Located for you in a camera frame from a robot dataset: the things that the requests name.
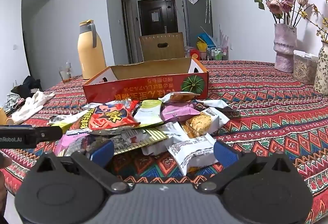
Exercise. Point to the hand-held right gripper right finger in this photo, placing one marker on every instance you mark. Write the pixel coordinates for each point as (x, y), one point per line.
(223, 151)

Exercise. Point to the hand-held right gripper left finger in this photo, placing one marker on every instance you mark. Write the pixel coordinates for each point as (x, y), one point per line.
(102, 149)

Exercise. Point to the pile of assorted snack packets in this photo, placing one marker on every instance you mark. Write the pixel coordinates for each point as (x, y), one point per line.
(112, 116)

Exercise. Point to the red cardboard box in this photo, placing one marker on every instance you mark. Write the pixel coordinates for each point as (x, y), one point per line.
(143, 87)

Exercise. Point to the person's left hand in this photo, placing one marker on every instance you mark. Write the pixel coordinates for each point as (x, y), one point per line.
(4, 162)

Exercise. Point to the white cotton glove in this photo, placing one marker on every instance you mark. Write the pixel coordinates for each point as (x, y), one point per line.
(33, 105)

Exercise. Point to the light grey clothes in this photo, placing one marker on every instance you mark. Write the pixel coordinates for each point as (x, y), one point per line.
(11, 102)

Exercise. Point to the dark cloth pile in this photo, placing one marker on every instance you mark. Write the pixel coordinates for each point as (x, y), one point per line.
(28, 84)

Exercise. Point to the glass cup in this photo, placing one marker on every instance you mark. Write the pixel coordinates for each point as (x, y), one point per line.
(65, 74)

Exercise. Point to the yellow thermos jug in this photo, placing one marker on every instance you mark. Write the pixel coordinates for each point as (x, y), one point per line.
(89, 55)

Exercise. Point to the red tin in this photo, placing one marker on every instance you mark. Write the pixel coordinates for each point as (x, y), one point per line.
(195, 54)

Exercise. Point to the brown cardboard box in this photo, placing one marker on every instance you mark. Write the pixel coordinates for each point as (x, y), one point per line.
(153, 52)

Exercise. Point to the pink dried grass bunch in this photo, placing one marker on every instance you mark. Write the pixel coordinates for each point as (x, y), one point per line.
(223, 37)

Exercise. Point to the blue plastic bin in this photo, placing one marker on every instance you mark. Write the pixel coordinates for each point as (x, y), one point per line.
(205, 38)

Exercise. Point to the clear plastic food container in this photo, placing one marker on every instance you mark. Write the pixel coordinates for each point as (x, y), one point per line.
(303, 70)

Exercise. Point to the pink textured vase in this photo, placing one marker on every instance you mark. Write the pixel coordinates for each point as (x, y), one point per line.
(284, 52)

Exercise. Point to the floral patterned vase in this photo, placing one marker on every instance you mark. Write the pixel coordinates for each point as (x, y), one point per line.
(322, 73)

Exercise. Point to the dark entrance door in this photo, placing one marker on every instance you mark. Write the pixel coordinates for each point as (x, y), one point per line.
(146, 21)

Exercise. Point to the grey refrigerator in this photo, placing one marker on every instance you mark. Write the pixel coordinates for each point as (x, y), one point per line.
(197, 16)

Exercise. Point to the white folded umbrella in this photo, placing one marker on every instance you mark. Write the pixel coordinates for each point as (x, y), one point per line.
(208, 6)

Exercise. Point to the yellow flower sprigs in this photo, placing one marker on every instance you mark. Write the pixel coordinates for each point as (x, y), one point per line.
(325, 34)

